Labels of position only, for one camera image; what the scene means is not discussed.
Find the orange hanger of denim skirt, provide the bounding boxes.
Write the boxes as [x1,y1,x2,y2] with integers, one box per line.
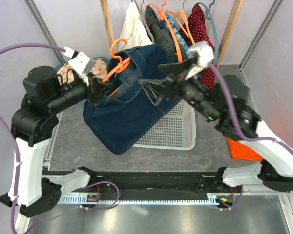
[102,38,131,83]

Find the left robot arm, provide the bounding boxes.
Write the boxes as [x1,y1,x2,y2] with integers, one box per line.
[0,66,110,218]

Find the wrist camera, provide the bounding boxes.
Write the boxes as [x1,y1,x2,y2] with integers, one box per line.
[62,46,95,85]
[185,41,214,80]

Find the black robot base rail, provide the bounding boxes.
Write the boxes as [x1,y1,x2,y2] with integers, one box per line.
[41,166,245,195]

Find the wooden clothes rack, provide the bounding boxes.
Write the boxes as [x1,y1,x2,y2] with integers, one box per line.
[100,0,243,67]

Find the blue-grey hanger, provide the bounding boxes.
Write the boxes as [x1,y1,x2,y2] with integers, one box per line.
[192,0,219,66]

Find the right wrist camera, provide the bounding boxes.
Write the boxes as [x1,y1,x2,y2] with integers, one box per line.
[185,41,214,80]

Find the blue floral skirt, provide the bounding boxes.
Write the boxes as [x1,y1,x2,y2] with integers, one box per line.
[160,15,189,58]

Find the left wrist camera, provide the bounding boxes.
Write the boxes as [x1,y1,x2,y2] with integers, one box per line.
[62,46,95,85]

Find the grey dotted skirt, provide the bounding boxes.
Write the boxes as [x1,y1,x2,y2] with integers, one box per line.
[145,6,178,64]

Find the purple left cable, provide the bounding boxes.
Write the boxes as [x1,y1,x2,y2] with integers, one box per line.
[0,43,66,234]

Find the red polka dot skirt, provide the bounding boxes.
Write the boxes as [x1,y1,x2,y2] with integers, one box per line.
[188,5,215,90]

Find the orange hanger of grey skirt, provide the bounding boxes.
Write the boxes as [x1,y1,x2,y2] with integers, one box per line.
[147,0,183,62]

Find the orange hanger of floral skirt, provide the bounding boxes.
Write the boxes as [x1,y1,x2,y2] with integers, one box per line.
[165,9,195,45]

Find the white pleated skirt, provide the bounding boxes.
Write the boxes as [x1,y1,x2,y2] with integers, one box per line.
[117,2,154,52]

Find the orange folded cloth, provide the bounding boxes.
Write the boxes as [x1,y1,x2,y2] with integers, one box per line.
[225,137,263,161]

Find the white plastic laundry basket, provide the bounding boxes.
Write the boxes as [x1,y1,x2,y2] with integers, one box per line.
[133,100,196,150]

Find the teal basket with floral cloth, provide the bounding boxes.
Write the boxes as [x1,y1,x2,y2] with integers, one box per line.
[57,58,107,84]

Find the dark blue denim skirt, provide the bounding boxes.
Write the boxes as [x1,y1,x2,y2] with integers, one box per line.
[83,44,181,155]

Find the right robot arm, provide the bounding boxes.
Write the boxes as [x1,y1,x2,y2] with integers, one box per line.
[138,58,293,192]

